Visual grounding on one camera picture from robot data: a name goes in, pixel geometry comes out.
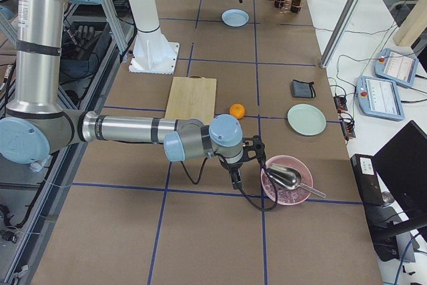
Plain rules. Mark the orange mandarin fruit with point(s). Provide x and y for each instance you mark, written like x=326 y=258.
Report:
x=237 y=110

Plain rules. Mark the bamboo cutting board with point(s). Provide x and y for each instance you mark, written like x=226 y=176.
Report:
x=192 y=98

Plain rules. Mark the steel ice scoop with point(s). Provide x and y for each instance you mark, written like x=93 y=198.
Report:
x=290 y=178

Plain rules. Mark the black computer box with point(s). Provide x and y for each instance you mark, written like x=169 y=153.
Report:
x=366 y=180

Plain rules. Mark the pink bowl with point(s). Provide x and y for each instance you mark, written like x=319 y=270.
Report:
x=291 y=162

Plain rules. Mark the light blue plate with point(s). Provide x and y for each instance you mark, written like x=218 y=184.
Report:
x=235 y=17

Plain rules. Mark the mint green plate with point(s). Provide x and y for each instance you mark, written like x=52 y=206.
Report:
x=306 y=119

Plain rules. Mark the blue teach pendant near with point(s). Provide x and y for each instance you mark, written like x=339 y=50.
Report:
x=379 y=97

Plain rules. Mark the clear ice cubes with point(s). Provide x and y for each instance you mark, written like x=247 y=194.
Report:
x=285 y=196

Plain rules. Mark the black monitor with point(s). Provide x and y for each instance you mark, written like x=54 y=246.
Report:
x=401 y=164

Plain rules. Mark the blue teach pendant far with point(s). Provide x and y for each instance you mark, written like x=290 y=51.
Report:
x=396 y=66

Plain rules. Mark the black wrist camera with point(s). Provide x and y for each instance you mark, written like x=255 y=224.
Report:
x=253 y=148

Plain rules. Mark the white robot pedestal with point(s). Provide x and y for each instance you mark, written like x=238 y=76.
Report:
x=152 y=52

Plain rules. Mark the aluminium frame post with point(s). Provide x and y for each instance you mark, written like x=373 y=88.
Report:
x=338 y=32

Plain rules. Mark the blue teach pendant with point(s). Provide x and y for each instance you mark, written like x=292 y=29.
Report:
x=396 y=66
x=379 y=97

